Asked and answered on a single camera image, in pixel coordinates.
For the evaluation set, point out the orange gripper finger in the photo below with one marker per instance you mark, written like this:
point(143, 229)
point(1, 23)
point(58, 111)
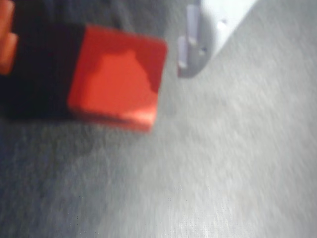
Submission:
point(6, 39)

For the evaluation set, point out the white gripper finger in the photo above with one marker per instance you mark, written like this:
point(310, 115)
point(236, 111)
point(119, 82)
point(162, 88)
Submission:
point(213, 27)

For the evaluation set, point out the red cube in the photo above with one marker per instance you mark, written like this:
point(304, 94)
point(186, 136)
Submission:
point(116, 77)

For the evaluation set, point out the black felt mat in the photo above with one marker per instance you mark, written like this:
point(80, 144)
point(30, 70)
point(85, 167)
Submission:
point(210, 161)

